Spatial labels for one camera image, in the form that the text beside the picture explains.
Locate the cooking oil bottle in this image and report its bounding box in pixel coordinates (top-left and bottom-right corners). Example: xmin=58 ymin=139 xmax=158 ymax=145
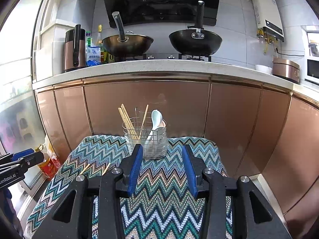
xmin=37 ymin=144 xmax=59 ymax=180

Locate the white ceramic spoon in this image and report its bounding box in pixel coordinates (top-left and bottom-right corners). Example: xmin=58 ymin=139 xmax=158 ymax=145
xmin=145 ymin=110 xmax=163 ymax=146

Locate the black range hood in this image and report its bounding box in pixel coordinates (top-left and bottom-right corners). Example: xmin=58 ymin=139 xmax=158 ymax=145
xmin=99 ymin=0 xmax=222 ymax=27

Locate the dark sauce bottle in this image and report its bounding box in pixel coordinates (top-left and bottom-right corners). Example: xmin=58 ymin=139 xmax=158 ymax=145
xmin=104 ymin=51 xmax=117 ymax=64

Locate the gas stove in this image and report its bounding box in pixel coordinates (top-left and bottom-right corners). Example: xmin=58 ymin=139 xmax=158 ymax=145
xmin=113 ymin=53 xmax=212 ymax=63

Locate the bunch of wooden chopsticks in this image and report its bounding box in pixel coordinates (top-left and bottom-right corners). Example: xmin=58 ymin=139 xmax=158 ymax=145
xmin=118 ymin=104 xmax=140 ymax=140

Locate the copper electric kettle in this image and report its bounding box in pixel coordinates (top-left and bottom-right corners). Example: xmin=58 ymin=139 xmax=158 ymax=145
xmin=63 ymin=24 xmax=88 ymax=72

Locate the zigzag knit cloth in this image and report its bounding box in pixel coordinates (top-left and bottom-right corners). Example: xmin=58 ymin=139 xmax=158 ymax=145
xmin=26 ymin=134 xmax=234 ymax=239

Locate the yellow cap glass bottle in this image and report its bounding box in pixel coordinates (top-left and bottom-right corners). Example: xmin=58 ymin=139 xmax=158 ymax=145
xmin=96 ymin=24 xmax=105 ymax=64

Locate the wire utensil holder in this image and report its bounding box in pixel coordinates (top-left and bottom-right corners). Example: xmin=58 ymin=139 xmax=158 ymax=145
xmin=122 ymin=107 xmax=168 ymax=160

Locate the white bowl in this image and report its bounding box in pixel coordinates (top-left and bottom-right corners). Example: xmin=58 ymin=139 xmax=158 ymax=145
xmin=255 ymin=64 xmax=273 ymax=75

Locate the black wok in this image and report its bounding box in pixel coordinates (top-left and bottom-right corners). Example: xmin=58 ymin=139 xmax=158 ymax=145
xmin=168 ymin=0 xmax=223 ymax=57

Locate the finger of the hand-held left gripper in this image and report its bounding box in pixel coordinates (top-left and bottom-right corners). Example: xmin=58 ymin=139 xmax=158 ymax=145
xmin=0 ymin=149 xmax=35 ymax=164
xmin=0 ymin=152 xmax=45 ymax=174

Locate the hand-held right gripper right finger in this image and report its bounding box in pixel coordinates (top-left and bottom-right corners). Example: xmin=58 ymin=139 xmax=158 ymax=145
xmin=181 ymin=144 xmax=292 ymax=239

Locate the person's left forearm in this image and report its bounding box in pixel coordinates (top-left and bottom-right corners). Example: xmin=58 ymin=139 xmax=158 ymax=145
xmin=0 ymin=188 xmax=23 ymax=239

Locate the clear plastic bag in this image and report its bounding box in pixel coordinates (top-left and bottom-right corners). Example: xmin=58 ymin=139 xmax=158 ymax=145
xmin=44 ymin=134 xmax=62 ymax=170

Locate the white water heater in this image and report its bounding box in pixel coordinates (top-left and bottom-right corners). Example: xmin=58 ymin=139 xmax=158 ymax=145
xmin=251 ymin=0 xmax=285 ymax=43

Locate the copper rice cooker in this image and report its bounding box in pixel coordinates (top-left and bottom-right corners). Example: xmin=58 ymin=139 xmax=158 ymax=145
xmin=271 ymin=56 xmax=301 ymax=84

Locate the glass window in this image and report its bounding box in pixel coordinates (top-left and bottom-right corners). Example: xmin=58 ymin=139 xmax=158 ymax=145
xmin=0 ymin=0 xmax=59 ymax=197

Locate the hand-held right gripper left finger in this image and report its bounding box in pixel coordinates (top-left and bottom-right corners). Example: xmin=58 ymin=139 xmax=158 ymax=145
xmin=32 ymin=144 xmax=144 ymax=239

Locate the white microwave oven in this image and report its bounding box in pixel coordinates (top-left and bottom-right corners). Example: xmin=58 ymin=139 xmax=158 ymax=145
xmin=305 ymin=58 xmax=319 ymax=85

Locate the brass wok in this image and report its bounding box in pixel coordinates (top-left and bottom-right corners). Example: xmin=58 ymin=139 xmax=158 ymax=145
xmin=101 ymin=11 xmax=154 ymax=57

